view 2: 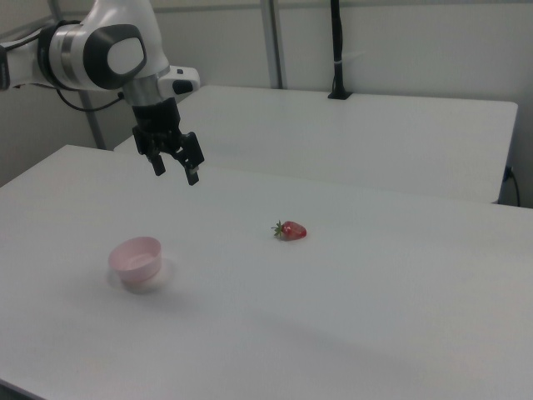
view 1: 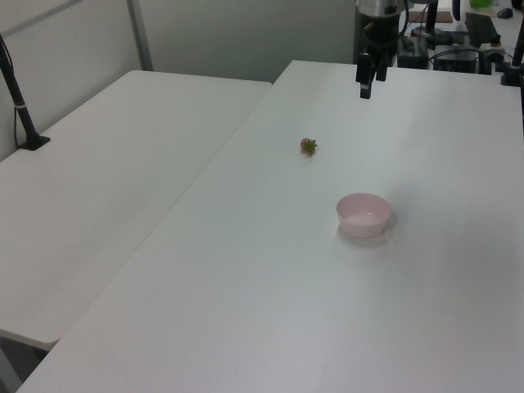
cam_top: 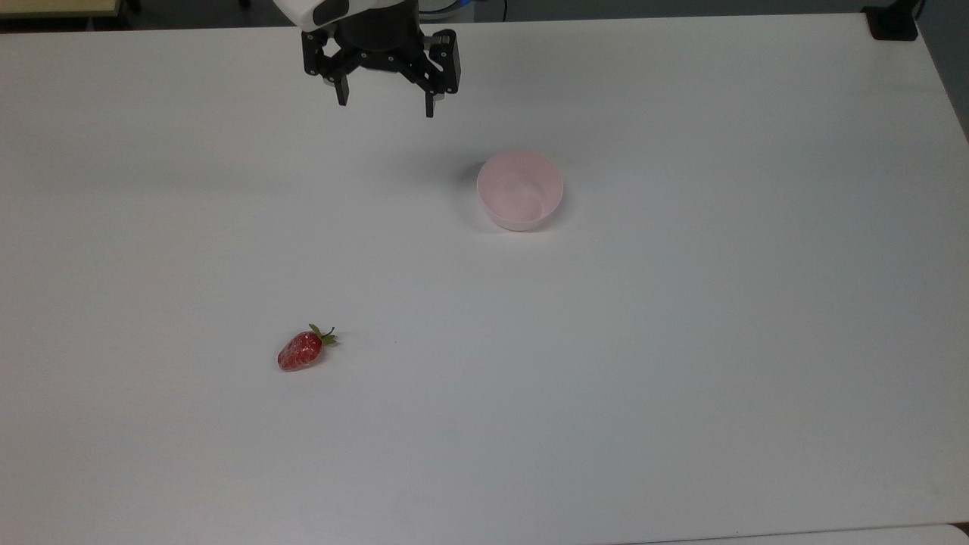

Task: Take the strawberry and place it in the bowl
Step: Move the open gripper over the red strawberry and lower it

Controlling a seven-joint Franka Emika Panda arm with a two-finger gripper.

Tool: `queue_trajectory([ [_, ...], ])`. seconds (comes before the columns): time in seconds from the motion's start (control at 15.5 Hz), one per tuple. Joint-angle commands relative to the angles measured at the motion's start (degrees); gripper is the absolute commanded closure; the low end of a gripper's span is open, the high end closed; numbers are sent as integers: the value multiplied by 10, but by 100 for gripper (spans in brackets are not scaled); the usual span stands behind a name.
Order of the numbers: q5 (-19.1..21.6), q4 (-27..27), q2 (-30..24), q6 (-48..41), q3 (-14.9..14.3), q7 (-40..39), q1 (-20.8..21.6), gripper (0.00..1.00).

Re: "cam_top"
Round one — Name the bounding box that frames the black table clamp block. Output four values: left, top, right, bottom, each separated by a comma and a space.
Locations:
862, 5, 921, 42

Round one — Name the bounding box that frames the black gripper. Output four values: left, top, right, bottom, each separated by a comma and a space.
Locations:
301, 0, 461, 119

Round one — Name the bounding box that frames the yellow wooden table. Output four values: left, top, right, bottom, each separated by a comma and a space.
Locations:
0, 0, 123, 19

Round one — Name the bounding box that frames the pink plastic bowl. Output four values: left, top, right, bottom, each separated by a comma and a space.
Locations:
476, 150, 565, 232

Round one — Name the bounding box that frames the red strawberry with green stem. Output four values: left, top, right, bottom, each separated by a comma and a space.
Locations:
277, 324, 339, 372

